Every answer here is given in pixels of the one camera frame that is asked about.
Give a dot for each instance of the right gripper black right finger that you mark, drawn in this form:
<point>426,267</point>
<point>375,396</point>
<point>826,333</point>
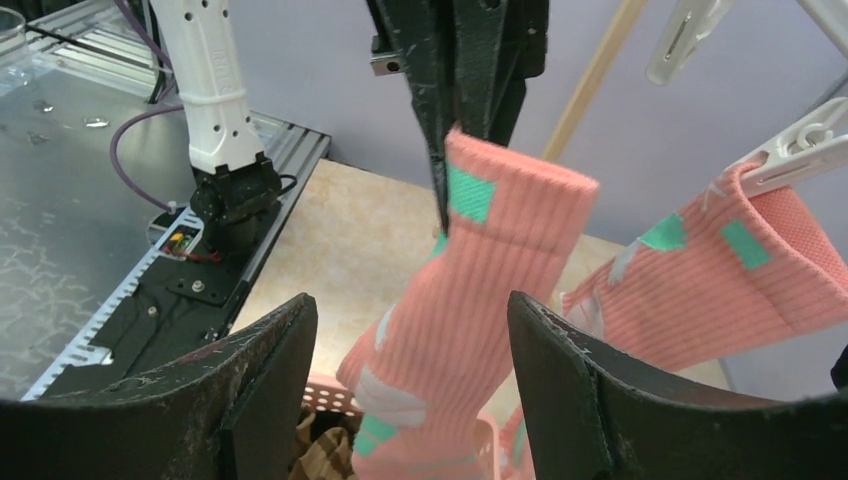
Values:
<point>595,412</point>

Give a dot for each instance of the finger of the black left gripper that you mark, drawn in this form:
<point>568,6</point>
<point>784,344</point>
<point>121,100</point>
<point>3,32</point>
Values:
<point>420,33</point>
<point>489,38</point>

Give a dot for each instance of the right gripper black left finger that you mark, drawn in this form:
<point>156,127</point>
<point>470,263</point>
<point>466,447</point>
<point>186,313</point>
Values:
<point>228,410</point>

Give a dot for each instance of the pink sock with teal spots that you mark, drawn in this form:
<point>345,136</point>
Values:
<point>721,275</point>

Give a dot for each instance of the white plastic clip hanger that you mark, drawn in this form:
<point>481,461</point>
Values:
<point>791,125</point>

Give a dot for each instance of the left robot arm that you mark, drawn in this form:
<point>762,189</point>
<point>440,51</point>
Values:
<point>235,181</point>

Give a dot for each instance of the pile of socks in basket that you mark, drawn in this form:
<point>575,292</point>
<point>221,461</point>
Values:
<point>323,446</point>

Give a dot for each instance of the pink plastic basket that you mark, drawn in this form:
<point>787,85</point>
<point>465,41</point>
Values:
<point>324,393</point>

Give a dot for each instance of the wooden clothes rack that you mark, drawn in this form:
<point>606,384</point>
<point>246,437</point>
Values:
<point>619,29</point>

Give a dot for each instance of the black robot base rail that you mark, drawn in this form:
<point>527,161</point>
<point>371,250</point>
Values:
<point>181,295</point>

